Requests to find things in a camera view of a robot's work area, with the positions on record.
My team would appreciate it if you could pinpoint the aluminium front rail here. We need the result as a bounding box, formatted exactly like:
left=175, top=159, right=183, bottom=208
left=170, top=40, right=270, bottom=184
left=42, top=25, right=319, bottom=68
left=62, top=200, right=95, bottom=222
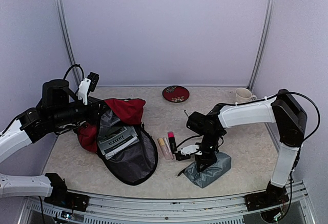
left=17, top=180, right=318, bottom=224

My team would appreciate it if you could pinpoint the right aluminium frame post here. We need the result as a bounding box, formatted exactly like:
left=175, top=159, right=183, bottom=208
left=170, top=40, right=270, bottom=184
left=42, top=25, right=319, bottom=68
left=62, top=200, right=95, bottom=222
left=248, top=0, right=275, bottom=91

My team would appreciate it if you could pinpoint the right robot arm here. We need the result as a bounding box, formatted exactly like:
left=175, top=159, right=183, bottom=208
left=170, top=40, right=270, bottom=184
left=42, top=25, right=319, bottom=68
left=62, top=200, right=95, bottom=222
left=184, top=89, right=319, bottom=206

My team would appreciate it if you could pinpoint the left aluminium frame post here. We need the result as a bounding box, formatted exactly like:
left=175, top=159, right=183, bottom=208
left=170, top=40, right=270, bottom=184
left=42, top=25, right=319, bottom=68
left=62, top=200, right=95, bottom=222
left=50, top=0, right=80, bottom=86

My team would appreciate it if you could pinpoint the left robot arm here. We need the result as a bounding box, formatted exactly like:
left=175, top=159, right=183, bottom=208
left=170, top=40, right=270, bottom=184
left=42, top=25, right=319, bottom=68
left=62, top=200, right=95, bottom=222
left=1, top=72, right=105, bottom=206

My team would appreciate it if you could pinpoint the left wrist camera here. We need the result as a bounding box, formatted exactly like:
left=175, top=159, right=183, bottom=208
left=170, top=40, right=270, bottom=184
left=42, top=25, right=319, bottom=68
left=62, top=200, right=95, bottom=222
left=63, top=64, right=99, bottom=106

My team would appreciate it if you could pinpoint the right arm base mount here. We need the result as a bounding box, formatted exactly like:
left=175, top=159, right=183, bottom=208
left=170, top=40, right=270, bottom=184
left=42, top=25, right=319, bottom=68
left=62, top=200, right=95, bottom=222
left=244, top=181, right=290, bottom=211

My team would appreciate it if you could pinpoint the ianra magazine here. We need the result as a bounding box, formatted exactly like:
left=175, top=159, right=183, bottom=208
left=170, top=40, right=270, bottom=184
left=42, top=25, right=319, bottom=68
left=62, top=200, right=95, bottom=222
left=97, top=126, right=139, bottom=160

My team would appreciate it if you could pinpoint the grey pencil pouch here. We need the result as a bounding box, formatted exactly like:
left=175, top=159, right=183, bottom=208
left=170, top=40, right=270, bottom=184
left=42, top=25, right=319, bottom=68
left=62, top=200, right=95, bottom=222
left=177, top=152, right=232, bottom=189

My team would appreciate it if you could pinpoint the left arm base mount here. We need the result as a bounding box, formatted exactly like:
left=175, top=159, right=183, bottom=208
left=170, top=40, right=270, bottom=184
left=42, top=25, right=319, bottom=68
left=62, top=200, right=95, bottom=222
left=44, top=173, right=90, bottom=212

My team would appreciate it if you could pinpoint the white ceramic mug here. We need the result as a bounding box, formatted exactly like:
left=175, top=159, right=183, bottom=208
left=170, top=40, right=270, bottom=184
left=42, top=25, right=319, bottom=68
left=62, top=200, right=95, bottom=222
left=235, top=88, right=257, bottom=104

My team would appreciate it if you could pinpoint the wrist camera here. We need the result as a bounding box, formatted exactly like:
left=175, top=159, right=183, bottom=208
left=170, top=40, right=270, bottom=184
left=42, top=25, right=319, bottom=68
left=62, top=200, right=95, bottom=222
left=63, top=64, right=99, bottom=106
left=174, top=135, right=202, bottom=161

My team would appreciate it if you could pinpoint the pink highlighter pen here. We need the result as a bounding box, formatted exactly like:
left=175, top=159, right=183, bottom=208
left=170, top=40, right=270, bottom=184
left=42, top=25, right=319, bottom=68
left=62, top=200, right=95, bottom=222
left=168, top=131, right=177, bottom=152

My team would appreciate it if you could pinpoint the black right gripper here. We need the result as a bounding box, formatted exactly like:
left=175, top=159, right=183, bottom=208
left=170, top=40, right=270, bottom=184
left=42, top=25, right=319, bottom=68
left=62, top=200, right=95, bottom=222
left=195, top=130, right=222, bottom=173

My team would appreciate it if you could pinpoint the red student backpack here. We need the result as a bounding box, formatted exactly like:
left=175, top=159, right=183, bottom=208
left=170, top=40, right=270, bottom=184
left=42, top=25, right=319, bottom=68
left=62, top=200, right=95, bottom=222
left=74, top=98, right=158, bottom=186

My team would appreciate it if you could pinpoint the aluminium frame post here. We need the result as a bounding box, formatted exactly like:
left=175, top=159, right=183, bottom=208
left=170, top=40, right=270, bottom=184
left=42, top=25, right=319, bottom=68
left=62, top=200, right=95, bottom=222
left=248, top=0, right=275, bottom=91
left=50, top=0, right=80, bottom=86

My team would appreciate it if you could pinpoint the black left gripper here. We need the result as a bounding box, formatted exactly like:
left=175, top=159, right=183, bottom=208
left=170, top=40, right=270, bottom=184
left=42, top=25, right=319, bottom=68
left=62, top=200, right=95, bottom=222
left=50, top=96, right=111, bottom=127

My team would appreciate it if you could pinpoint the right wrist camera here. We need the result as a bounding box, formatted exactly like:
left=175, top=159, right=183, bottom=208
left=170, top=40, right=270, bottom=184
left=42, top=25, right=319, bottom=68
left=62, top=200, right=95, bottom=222
left=174, top=135, right=202, bottom=161

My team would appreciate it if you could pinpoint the beige highlighter pen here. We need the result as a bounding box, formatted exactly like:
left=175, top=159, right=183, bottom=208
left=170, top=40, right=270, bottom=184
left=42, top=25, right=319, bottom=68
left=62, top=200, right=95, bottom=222
left=157, top=137, right=171, bottom=160

